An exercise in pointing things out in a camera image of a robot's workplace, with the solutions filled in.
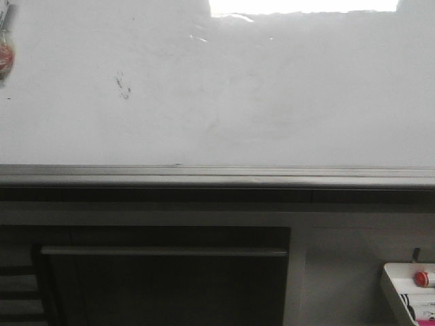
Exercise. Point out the dark cabinet panel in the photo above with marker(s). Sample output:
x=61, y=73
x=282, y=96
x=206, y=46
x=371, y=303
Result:
x=143, y=275

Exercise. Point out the white marker holder tray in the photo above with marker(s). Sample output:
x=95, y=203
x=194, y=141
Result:
x=397, y=279

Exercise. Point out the white whiteboard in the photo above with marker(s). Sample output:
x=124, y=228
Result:
x=220, y=93

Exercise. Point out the black white marker in tray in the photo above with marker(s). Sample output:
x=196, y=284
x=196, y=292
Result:
x=420, y=306

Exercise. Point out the pink item in tray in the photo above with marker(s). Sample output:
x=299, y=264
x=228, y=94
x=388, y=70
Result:
x=430, y=322

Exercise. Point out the red capped marker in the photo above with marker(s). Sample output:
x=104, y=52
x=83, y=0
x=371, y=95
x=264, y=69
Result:
x=424, y=279

